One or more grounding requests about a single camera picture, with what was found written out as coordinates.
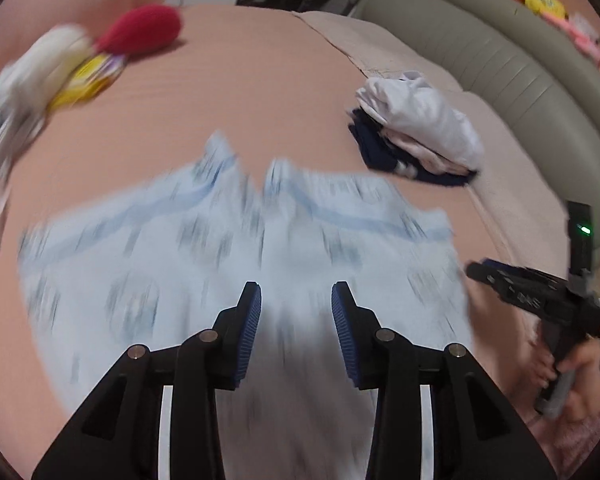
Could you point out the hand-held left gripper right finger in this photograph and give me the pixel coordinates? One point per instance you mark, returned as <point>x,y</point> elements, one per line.
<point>345,340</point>

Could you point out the person's right forearm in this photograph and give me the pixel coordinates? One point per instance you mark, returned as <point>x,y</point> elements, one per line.
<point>580,445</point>

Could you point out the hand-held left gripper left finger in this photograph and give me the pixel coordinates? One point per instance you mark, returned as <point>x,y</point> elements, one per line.
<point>247,335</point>

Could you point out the grey padded headboard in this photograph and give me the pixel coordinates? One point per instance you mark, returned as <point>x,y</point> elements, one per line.
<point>505,60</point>

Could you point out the white plush toy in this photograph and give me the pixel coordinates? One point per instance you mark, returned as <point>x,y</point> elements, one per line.
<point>55,50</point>

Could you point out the pale pink folded garment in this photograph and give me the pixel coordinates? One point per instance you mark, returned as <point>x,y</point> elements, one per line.
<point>420,152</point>

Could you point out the white cat plush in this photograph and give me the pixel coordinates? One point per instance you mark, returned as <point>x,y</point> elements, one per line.
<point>577,24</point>

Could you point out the pale grey garment with ribbons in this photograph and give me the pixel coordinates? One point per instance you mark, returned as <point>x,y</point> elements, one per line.
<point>10,115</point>

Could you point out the person's right hand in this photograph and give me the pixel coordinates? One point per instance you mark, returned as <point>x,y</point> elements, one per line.
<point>585,385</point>

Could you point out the yellow sponge plush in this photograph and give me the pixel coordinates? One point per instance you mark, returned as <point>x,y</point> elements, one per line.
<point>545,2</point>

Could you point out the light blue printed pyjama pants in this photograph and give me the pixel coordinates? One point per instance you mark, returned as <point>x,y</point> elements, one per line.
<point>180,260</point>

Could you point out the red plush toy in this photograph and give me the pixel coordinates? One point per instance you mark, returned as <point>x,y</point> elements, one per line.
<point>145,27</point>

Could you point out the yellow wipes packet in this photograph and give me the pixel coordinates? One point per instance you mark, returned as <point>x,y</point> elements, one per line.
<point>85,80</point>

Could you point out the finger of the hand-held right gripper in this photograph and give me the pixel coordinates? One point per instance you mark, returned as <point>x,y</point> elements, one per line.
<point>500,282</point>

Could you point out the beige pillow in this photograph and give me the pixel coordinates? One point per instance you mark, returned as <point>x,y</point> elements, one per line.
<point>505,160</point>

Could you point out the pink round bed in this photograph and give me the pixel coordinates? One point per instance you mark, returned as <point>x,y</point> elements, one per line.
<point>280,85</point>

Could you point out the white folded garment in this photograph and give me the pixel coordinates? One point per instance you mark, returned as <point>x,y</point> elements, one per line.
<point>425,115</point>

